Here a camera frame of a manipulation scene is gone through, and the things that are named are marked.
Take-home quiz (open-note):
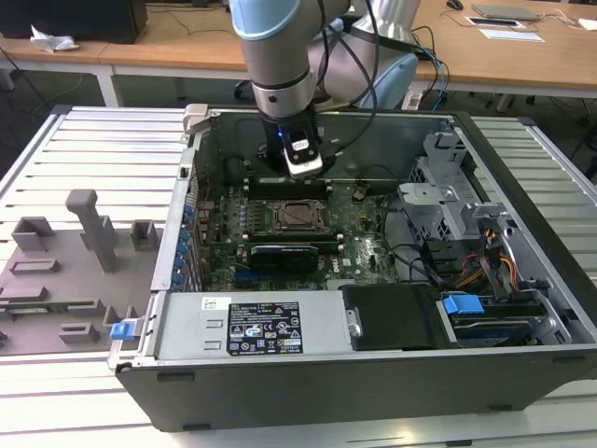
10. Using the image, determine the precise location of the metal socket cover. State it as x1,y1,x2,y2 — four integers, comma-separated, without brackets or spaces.
271,200,328,232

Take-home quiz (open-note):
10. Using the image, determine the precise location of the black RAM slot row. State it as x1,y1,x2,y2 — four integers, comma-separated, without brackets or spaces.
246,176,328,200
246,231,338,254

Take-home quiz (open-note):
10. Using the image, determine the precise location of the CPU socket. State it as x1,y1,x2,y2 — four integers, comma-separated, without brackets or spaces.
269,199,329,234

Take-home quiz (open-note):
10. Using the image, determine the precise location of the black case fan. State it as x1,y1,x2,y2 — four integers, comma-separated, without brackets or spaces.
223,156,256,188

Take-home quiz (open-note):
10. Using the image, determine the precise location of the grey case latch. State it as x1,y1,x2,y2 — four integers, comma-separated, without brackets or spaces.
183,103,209,137

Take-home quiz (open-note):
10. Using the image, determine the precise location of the black graphics card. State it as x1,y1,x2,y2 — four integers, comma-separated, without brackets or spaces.
249,242,321,277

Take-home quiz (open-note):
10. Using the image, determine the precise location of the light wooden desk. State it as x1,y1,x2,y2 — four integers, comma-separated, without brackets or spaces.
0,0,251,78
410,0,597,100

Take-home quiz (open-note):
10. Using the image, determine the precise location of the green motherboard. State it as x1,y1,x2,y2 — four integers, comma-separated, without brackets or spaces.
195,179,407,293

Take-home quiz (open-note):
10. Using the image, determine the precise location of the silver drive cage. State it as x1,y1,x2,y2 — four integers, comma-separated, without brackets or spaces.
398,133,519,262

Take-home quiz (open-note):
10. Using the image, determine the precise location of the silver power supply unit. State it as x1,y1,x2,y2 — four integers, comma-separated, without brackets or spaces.
156,291,354,360

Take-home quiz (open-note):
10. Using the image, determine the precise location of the black plastic shroud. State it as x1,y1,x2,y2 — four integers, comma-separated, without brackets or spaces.
340,283,444,352

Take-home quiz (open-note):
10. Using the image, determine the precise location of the black computer box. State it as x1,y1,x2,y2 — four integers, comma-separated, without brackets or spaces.
0,0,148,46

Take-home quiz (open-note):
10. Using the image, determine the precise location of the crumpled white paper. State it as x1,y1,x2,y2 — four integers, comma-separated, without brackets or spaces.
29,24,80,53

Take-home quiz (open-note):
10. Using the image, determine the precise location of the blue plastic latch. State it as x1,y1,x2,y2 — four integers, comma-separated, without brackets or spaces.
110,320,134,343

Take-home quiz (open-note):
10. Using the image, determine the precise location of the grey parts rack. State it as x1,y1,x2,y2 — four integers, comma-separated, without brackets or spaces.
0,189,164,356

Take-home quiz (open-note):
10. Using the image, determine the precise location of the black open PC case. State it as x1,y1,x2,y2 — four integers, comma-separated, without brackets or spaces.
106,103,597,433

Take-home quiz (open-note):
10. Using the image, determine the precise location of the grey laptop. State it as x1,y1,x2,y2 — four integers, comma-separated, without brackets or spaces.
470,2,543,22

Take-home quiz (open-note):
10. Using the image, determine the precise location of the green RAM stick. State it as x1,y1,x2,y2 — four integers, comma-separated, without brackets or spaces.
0,301,94,315

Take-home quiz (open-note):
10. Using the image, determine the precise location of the hard disk in blue carrier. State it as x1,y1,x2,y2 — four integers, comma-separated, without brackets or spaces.
437,291,549,349

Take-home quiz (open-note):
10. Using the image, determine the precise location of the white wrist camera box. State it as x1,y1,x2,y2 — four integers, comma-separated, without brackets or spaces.
279,132,325,179

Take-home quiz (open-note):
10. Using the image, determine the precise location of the blue cable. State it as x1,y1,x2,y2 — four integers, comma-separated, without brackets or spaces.
417,44,451,111

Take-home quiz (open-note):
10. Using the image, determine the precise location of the black internal cable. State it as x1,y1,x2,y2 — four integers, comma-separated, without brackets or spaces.
381,195,444,287

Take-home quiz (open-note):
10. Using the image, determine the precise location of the silver metal handle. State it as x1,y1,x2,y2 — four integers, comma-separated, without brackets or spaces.
345,305,365,340

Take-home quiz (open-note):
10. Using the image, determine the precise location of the orange yellow wire bundle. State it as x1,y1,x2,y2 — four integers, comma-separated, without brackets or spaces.
459,223,520,291

